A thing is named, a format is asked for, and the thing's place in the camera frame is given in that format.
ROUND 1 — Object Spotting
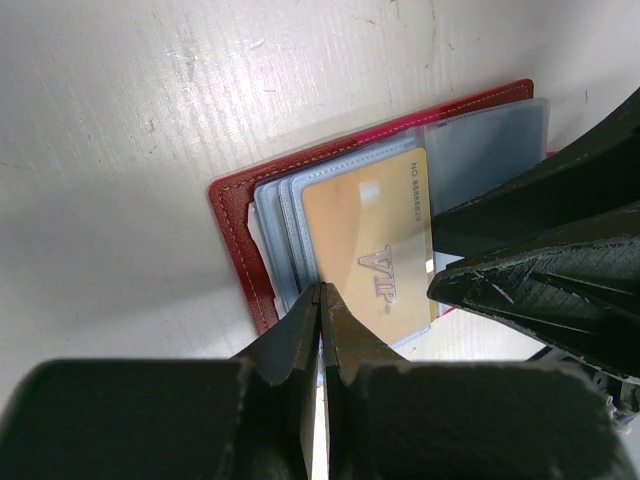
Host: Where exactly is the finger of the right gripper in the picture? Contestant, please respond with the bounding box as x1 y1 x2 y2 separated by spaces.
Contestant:
432 92 639 257
428 203 639 378

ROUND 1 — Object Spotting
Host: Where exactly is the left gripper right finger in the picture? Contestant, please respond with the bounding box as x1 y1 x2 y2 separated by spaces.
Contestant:
319 284 638 479

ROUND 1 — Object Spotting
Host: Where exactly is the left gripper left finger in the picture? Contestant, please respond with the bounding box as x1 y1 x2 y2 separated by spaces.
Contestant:
1 287 320 479

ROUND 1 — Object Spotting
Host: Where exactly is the gold VIP credit card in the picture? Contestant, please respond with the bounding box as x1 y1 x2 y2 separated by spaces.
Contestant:
302 148 437 345

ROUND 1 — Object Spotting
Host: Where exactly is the red leather card holder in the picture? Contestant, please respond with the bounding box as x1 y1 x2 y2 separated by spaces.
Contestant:
208 78 535 335

